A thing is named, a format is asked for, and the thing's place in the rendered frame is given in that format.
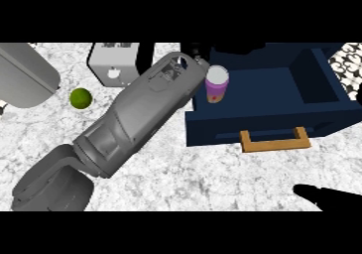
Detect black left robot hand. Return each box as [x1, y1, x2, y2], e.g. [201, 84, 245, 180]
[181, 42, 214, 65]

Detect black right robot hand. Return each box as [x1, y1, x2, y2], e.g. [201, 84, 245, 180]
[291, 184, 362, 212]

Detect purple can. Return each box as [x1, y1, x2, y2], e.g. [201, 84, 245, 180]
[203, 64, 232, 104]

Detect navy blue drawer box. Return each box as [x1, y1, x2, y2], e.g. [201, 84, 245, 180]
[189, 42, 362, 113]

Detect navy blue drawer front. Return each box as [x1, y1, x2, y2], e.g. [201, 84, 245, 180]
[183, 99, 362, 148]

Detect white toaster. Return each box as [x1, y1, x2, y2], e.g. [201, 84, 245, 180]
[87, 42, 155, 88]

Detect green lime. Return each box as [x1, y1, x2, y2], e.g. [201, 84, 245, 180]
[68, 86, 93, 110]

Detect wooden drawer handle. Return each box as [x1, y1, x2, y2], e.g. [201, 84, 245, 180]
[238, 126, 313, 154]

